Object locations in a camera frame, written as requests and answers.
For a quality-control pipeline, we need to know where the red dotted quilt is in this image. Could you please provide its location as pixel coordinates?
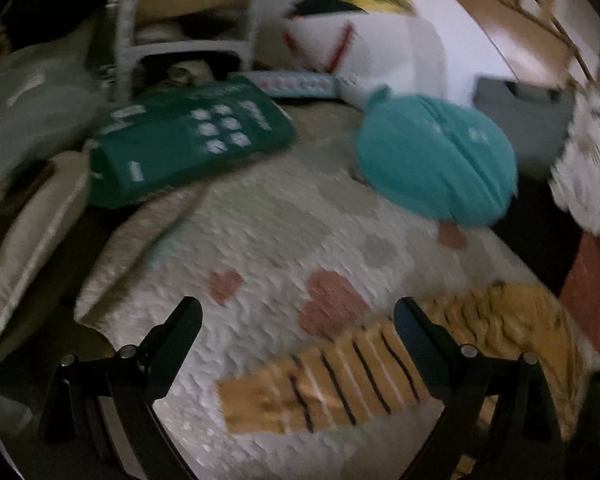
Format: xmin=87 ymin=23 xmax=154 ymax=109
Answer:
xmin=559 ymin=233 xmax=600 ymax=354

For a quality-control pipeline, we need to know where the white box with red mark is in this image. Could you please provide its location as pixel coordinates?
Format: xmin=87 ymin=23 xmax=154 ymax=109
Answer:
xmin=256 ymin=12 xmax=448 ymax=110

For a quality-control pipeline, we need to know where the yellow striped small garment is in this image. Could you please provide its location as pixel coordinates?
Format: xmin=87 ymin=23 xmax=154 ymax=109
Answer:
xmin=216 ymin=284 xmax=583 ymax=438

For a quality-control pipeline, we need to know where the teal folded garment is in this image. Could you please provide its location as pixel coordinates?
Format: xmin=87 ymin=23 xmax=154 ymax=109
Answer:
xmin=355 ymin=87 xmax=518 ymax=228

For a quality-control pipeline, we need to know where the white quilted heart blanket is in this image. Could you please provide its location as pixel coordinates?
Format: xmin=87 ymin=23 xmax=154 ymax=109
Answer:
xmin=74 ymin=98 xmax=600 ymax=480

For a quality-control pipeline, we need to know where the dark green printed package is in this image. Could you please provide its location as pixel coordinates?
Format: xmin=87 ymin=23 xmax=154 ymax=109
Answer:
xmin=88 ymin=76 xmax=297 ymax=208

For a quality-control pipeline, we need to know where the grey storage bin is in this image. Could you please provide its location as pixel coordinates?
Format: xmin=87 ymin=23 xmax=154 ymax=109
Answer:
xmin=474 ymin=77 xmax=576 ymax=180

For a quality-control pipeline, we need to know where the beige cushion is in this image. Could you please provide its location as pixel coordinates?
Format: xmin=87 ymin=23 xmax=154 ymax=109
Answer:
xmin=0 ymin=152 xmax=90 ymax=336

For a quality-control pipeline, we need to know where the grey-green fabric bag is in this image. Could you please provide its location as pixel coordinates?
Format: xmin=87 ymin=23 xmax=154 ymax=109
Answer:
xmin=0 ymin=24 xmax=108 ymax=188

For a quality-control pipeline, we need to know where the white shelf rack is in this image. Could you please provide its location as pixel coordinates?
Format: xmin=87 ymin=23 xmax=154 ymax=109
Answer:
xmin=114 ymin=0 xmax=261 ymax=102

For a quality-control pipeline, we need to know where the light blue patterned flat box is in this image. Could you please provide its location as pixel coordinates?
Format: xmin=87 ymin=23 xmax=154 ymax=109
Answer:
xmin=240 ymin=70 xmax=340 ymax=100

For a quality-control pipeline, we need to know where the white patterned crumpled cloth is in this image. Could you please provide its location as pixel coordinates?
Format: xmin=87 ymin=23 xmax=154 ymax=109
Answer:
xmin=550 ymin=87 xmax=600 ymax=236

